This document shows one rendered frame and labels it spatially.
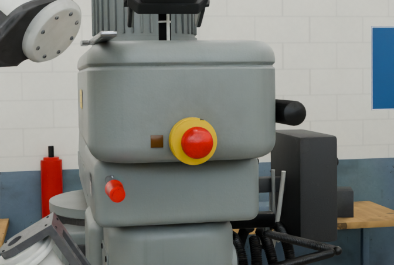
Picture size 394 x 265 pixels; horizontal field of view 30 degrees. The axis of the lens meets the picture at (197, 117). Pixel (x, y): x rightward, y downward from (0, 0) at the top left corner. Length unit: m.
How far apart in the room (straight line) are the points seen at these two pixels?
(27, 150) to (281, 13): 2.12
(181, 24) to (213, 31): 4.14
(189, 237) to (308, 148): 0.42
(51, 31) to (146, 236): 0.41
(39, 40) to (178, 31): 0.58
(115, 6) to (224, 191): 0.44
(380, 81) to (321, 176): 4.47
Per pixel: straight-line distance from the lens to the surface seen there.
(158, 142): 0.94
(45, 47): 0.80
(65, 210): 1.65
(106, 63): 0.95
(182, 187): 1.05
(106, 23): 1.34
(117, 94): 0.94
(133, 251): 1.10
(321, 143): 1.45
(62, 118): 5.36
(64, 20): 0.79
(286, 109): 1.01
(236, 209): 1.07
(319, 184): 1.46
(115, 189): 0.90
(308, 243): 1.17
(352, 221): 5.03
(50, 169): 5.24
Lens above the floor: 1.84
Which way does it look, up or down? 3 degrees down
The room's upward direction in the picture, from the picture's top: 1 degrees counter-clockwise
